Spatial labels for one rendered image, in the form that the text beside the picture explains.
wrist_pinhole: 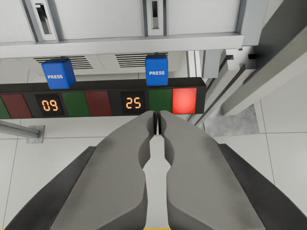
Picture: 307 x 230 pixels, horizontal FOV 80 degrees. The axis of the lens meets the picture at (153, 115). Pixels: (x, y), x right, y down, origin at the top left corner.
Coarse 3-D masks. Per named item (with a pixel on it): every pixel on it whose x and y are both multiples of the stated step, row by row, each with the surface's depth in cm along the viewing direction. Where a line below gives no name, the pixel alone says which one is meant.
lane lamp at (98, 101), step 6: (90, 96) 23; (96, 96) 23; (102, 96) 23; (108, 96) 23; (90, 102) 24; (96, 102) 24; (102, 102) 24; (108, 102) 24; (90, 108) 24; (96, 108) 24; (102, 108) 24; (108, 108) 24; (90, 114) 25; (96, 114) 25; (102, 114) 25; (108, 114) 25
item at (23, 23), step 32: (0, 0) 18; (32, 0) 17; (64, 0) 17; (96, 0) 17; (128, 0) 17; (160, 0) 17; (192, 0) 17; (224, 0) 17; (0, 32) 19; (32, 32) 18; (64, 32) 19; (96, 32) 19; (128, 32) 19; (160, 32) 19; (192, 32) 19
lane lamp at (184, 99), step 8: (184, 88) 23; (192, 88) 23; (176, 96) 23; (184, 96) 23; (192, 96) 23; (176, 104) 24; (184, 104) 24; (192, 104) 24; (176, 112) 24; (184, 112) 24; (192, 112) 24
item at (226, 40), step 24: (0, 48) 18; (24, 48) 18; (48, 48) 18; (72, 48) 17; (96, 48) 17; (120, 48) 17; (144, 48) 17; (168, 48) 17; (192, 48) 17; (216, 48) 17; (240, 48) 17
